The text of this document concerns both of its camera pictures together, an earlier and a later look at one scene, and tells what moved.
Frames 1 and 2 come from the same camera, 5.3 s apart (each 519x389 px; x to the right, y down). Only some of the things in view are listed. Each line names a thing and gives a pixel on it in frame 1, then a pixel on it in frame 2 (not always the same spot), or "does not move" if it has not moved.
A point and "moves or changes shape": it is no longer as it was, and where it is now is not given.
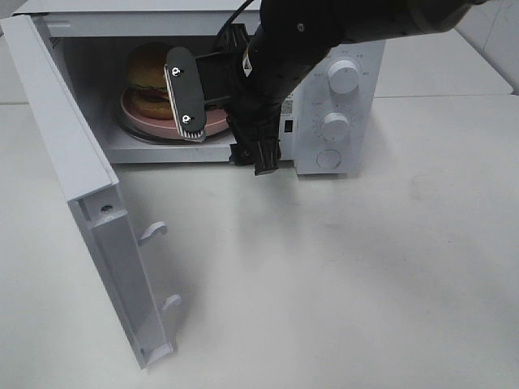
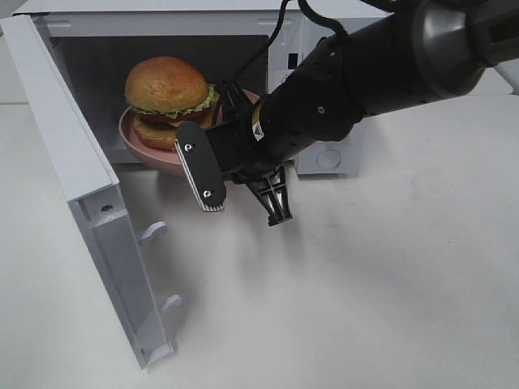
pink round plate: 216,118 → 161,158
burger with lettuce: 147,81 moves or changes shape
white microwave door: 119,263 does not move
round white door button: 328,159 does not move
